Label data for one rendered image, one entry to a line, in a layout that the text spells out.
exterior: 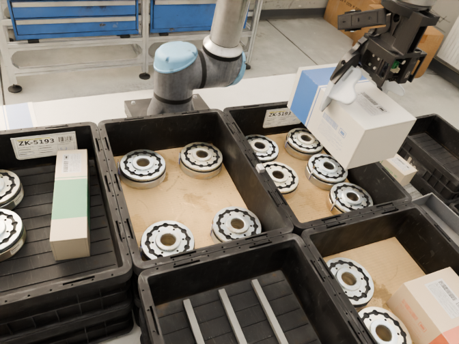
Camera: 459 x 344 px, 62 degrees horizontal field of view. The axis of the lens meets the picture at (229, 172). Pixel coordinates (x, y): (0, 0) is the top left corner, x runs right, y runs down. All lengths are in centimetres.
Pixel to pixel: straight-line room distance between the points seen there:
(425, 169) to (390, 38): 115
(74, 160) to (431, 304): 74
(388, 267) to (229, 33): 70
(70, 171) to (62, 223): 13
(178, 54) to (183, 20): 171
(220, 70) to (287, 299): 67
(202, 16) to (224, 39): 174
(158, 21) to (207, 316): 226
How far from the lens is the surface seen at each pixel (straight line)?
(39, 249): 81
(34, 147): 92
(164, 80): 110
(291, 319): 75
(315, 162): 100
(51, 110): 135
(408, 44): 65
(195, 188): 89
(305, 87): 76
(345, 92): 68
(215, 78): 114
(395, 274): 90
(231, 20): 108
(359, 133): 67
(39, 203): 89
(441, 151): 202
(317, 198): 95
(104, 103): 137
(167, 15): 274
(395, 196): 93
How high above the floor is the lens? 147
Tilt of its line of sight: 43 degrees down
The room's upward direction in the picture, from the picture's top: 12 degrees clockwise
